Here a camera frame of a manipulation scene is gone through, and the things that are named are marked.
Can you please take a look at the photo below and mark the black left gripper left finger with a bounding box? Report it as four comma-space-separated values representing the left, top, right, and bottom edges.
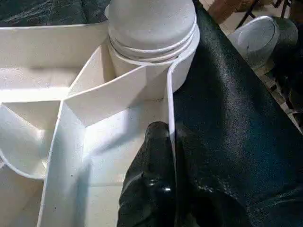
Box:
116, 122, 177, 227

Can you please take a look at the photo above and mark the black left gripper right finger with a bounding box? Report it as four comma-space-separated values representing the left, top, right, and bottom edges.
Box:
174, 125, 256, 227

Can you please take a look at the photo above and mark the white plastic table leg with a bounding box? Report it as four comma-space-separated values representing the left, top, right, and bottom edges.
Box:
107, 0, 198, 62

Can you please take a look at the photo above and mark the black work mat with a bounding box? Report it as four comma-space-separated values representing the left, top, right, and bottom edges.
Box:
0, 0, 303, 227

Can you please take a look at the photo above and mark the white plastic table top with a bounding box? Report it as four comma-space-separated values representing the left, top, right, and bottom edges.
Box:
0, 21, 201, 227

